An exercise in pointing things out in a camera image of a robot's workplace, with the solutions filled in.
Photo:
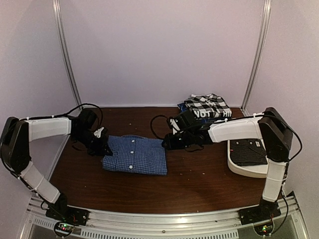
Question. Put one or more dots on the left aluminium frame post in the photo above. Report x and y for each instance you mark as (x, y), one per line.
(64, 50)

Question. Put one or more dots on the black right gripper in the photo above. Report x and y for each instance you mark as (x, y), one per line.
(170, 144)

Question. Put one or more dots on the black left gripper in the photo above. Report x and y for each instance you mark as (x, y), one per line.
(102, 147)

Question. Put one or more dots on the black white plaid folded shirt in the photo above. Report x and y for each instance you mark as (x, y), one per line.
(195, 102)

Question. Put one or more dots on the dark blue folded printed shirt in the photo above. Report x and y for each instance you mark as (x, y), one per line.
(211, 113)

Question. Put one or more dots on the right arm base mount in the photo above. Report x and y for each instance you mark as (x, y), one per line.
(257, 214)

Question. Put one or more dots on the right aluminium frame post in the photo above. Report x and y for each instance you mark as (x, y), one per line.
(264, 27)

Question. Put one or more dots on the right circuit board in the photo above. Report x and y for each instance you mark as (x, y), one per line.
(264, 229)

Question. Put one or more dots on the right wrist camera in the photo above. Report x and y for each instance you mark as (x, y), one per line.
(183, 122)

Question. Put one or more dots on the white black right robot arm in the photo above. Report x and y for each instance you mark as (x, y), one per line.
(267, 126)

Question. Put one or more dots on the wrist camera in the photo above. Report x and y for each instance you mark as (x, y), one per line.
(183, 122)
(87, 119)

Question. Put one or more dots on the white plastic bin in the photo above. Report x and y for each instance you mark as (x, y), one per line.
(248, 171)

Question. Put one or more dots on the aluminium frame post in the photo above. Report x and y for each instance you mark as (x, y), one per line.
(64, 50)
(264, 27)

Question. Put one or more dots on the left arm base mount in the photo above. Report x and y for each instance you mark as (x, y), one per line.
(71, 215)

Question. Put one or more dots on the aluminium front rail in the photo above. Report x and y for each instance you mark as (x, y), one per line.
(224, 224)

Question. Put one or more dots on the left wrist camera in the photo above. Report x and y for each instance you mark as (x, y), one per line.
(87, 119)

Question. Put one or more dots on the left circuit board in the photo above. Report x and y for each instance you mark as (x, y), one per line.
(63, 229)

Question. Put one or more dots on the dark striped folded shirt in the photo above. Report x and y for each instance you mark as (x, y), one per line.
(247, 152)

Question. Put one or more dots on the circuit board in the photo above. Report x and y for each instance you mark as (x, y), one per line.
(63, 229)
(264, 229)

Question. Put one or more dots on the blue checked long sleeve shirt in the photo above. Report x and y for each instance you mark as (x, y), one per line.
(135, 154)

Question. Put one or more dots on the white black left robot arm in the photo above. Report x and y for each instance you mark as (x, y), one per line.
(17, 134)

